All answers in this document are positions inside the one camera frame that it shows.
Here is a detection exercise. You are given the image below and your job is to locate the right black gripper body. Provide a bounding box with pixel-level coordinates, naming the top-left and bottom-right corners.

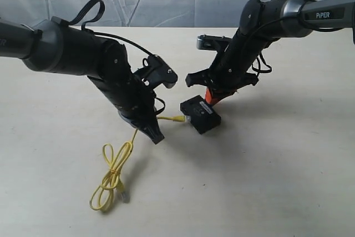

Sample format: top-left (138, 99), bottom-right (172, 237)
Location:
top-left (185, 31), bottom-right (269, 90)

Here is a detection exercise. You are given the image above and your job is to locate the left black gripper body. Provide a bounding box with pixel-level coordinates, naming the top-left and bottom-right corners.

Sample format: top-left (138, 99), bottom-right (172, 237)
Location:
top-left (87, 73), bottom-right (158, 126)

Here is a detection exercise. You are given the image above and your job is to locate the black network switch box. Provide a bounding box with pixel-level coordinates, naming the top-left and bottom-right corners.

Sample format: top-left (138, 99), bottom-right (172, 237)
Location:
top-left (180, 95), bottom-right (221, 134)

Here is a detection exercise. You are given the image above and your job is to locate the yellow ethernet cable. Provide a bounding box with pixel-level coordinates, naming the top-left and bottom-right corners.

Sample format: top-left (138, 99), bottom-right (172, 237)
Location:
top-left (88, 114), bottom-right (192, 212)

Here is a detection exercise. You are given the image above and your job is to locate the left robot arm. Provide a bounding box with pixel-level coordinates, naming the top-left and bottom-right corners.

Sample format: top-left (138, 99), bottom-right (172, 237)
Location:
top-left (1, 19), bottom-right (164, 144)

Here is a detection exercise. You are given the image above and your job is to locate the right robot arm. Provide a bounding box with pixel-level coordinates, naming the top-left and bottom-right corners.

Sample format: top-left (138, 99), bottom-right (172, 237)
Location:
top-left (185, 0), bottom-right (354, 105)

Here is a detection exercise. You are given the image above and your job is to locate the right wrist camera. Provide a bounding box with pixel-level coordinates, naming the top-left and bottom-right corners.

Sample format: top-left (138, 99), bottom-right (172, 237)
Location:
top-left (196, 34), bottom-right (231, 52)

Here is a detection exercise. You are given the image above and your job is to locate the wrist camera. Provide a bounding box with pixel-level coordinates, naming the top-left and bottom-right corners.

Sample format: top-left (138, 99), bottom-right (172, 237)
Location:
top-left (196, 34), bottom-right (231, 52)
top-left (134, 55), bottom-right (178, 90)

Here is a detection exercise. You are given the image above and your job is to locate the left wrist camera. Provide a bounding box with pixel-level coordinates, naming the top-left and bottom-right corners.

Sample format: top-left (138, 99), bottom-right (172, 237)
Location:
top-left (134, 55), bottom-right (178, 90)

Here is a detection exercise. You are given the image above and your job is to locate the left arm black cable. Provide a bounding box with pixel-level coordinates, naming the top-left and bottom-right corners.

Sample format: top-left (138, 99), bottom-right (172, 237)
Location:
top-left (66, 0), bottom-right (167, 115)

